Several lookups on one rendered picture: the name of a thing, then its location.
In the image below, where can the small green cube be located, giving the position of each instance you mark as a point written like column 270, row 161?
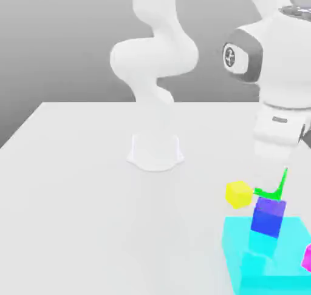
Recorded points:
column 280, row 189

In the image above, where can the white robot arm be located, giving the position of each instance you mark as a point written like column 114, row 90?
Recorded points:
column 155, row 57

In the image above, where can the small yellow cube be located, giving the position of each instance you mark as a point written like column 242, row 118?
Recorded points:
column 239, row 194

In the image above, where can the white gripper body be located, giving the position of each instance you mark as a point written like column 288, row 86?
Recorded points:
column 273, row 156

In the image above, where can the large cyan box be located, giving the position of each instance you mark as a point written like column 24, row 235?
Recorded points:
column 291, row 251

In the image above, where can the small blue cube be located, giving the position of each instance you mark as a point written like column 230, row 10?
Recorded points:
column 266, row 221

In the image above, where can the small magenta cube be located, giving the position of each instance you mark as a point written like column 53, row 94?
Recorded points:
column 307, row 258

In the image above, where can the small cyan cube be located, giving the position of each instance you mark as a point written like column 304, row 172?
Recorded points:
column 252, row 264
column 263, row 246

